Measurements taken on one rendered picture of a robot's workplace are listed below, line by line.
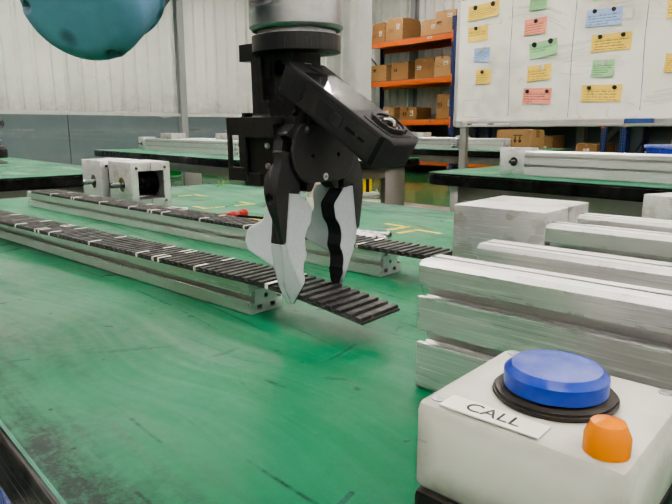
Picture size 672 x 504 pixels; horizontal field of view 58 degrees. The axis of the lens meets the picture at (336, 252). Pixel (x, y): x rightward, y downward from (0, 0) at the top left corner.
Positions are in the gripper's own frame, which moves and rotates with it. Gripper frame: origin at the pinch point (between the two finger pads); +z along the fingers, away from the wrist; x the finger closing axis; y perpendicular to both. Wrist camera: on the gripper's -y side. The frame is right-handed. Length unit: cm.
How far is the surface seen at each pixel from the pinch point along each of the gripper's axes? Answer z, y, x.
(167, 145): 1, 343, -205
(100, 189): 0, 93, -28
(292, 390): 3.5, -7.8, 10.9
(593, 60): -43, 86, -298
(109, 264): 2.6, 31.6, 2.6
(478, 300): -2.7, -17.1, 4.1
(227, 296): 2.4, 9.6, 2.5
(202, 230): 2.3, 40.6, -17.0
